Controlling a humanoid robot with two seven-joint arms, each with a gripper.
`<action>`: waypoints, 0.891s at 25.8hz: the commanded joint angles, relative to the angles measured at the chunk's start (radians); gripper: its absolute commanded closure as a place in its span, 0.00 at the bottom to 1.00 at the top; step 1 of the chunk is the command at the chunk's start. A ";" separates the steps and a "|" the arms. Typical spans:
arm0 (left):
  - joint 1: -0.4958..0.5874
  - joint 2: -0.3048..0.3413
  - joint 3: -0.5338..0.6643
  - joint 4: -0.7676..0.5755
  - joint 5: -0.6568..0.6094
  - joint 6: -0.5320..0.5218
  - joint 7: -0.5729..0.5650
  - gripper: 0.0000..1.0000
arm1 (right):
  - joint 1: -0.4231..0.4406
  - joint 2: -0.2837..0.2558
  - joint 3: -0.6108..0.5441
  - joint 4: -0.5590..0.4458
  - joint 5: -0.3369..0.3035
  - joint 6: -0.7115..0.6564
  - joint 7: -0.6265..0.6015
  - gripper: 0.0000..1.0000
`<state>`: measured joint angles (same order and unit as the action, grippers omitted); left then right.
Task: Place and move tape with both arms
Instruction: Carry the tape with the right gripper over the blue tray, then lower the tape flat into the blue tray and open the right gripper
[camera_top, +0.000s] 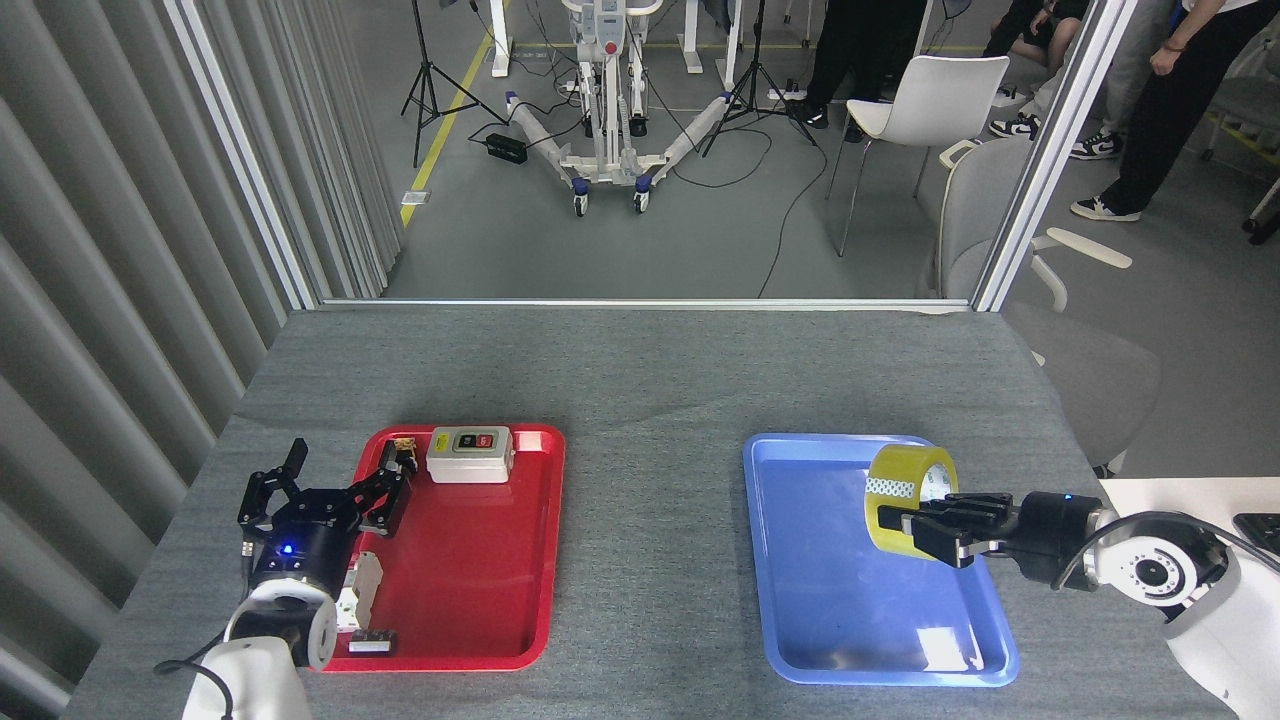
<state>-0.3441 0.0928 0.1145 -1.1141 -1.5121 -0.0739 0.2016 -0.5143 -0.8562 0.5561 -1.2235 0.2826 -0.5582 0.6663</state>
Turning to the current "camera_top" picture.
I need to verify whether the black keyboard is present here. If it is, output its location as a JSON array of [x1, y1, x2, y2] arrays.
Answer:
[[1232, 512, 1280, 553]]

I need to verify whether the person with bare legs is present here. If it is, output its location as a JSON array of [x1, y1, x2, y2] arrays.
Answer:
[[985, 0, 1091, 141]]

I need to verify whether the white wheeled stand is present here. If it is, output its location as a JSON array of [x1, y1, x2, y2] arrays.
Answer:
[[505, 0, 736, 216]]

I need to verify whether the white plastic chair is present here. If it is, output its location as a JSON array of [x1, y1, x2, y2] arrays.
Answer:
[[825, 55, 1011, 259]]

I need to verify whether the blue plastic tray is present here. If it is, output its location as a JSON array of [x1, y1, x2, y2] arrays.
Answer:
[[742, 432, 1021, 687]]

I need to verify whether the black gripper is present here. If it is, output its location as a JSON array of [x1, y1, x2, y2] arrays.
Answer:
[[878, 490, 1101, 591], [237, 438, 419, 601]]

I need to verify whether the silver frame post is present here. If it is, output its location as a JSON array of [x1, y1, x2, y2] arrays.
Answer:
[[165, 0, 321, 311], [972, 0, 1141, 313]]

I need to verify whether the grey switch box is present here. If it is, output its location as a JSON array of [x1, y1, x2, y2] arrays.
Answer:
[[426, 426, 515, 485]]

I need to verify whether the silver frame rail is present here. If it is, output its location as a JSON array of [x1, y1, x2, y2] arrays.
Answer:
[[320, 298, 976, 313]]

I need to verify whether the person in black trousers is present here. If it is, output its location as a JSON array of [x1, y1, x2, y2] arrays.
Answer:
[[1070, 0, 1280, 223]]

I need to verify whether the grey office chair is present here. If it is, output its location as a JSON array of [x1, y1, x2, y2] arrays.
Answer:
[[935, 137, 1163, 479]]

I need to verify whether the person in grey trousers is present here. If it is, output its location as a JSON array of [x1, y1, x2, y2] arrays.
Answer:
[[1068, 0, 1176, 161]]

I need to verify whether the black tripod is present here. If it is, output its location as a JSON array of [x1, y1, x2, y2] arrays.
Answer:
[[400, 0, 506, 169], [700, 0, 819, 159]]

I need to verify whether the white desk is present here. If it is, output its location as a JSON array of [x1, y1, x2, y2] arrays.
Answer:
[[1098, 476, 1280, 641]]

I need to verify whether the red plastic tray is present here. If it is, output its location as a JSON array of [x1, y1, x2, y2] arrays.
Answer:
[[318, 424, 566, 672]]

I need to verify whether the yellow tape roll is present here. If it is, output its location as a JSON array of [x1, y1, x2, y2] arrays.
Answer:
[[865, 443, 959, 561]]

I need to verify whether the white circuit breaker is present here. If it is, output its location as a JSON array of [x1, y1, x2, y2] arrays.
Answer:
[[335, 552, 384, 633]]

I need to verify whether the grey chair with white legs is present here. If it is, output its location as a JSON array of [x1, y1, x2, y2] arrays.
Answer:
[[1200, 40, 1280, 246]]

